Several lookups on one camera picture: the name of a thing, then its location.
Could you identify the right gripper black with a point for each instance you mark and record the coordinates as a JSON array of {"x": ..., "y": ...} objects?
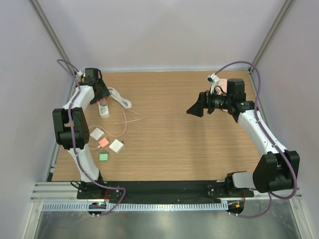
[{"x": 204, "y": 101}]

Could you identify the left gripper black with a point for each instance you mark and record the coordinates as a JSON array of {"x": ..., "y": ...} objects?
[{"x": 104, "y": 93}]

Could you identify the pink round socket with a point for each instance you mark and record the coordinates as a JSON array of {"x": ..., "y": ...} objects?
[{"x": 222, "y": 87}]

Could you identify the white charger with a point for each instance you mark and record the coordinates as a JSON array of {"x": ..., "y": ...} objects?
[
  {"x": 97, "y": 134},
  {"x": 116, "y": 146}
]

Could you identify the pink usb charger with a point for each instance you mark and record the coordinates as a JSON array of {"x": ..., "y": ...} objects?
[{"x": 103, "y": 143}]

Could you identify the green usb charger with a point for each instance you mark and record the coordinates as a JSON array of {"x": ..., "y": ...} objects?
[{"x": 103, "y": 156}]

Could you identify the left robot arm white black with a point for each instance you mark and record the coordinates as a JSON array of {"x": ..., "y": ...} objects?
[{"x": 71, "y": 128}]

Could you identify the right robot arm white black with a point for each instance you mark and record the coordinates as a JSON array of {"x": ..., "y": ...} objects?
[{"x": 277, "y": 168}]

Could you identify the pink plug in strip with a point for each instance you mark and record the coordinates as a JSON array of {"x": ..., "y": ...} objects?
[{"x": 103, "y": 102}]

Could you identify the white green power strip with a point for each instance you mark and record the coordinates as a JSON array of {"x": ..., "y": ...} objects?
[{"x": 103, "y": 110}]

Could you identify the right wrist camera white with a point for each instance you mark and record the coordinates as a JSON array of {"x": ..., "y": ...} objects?
[{"x": 214, "y": 80}]

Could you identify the slotted cable duct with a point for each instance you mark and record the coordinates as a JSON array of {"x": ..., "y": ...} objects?
[{"x": 100, "y": 207}]

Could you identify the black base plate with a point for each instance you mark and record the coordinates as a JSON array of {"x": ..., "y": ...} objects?
[{"x": 161, "y": 192}]

